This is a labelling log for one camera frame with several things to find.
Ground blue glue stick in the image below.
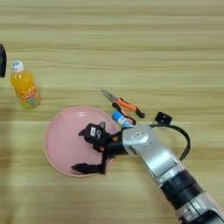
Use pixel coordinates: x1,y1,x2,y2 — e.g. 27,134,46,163
111,110,136,130

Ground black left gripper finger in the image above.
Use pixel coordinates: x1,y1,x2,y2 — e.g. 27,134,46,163
0,43,8,79

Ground pink round plate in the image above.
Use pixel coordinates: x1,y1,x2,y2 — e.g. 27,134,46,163
43,105,121,178

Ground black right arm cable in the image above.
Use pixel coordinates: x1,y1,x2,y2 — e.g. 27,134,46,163
149,111,192,162

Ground orange black handled pliers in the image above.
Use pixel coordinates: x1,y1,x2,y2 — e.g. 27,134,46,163
101,88,146,126

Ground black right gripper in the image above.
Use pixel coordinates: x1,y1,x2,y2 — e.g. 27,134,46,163
71,129,130,176

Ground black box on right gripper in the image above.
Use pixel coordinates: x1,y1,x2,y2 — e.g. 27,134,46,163
85,122,109,146

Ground orange juice bottle white cap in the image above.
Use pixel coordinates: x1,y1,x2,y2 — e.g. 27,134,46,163
9,59,42,110

